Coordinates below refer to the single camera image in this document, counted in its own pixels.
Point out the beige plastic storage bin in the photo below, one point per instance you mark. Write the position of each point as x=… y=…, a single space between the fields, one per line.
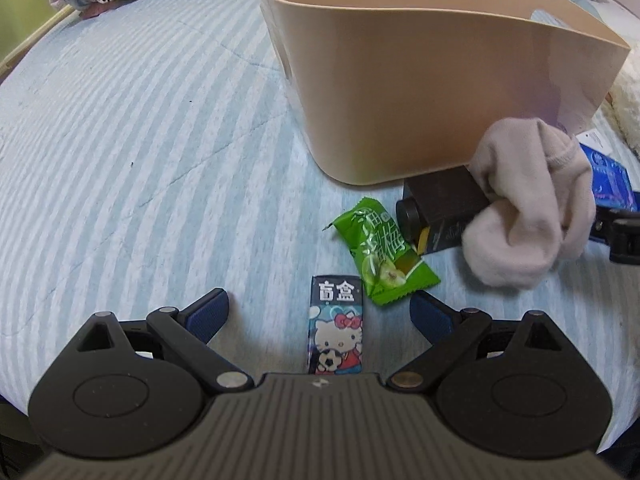
x=386 y=89

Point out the white fluffy plush cushion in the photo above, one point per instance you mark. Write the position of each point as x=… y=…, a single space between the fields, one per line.
x=621 y=105

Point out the black gold small box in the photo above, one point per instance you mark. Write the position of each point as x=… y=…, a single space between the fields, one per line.
x=436 y=208

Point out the blue tissue packet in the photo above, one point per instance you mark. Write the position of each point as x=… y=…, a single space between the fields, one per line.
x=611 y=185

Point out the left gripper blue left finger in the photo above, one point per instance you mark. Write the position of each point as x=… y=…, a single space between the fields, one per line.
x=185 y=333

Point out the hello kitty blind box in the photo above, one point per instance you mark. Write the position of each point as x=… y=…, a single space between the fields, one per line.
x=335 y=325

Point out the green plum candy packet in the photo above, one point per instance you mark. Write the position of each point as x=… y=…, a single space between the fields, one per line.
x=388 y=266

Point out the green plastic storage box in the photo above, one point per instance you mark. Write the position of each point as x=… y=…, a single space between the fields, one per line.
x=23 y=24

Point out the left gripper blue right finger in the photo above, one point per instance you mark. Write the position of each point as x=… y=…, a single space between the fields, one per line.
x=449 y=331

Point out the beige sock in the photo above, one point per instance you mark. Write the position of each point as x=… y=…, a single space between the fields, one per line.
x=538 y=181

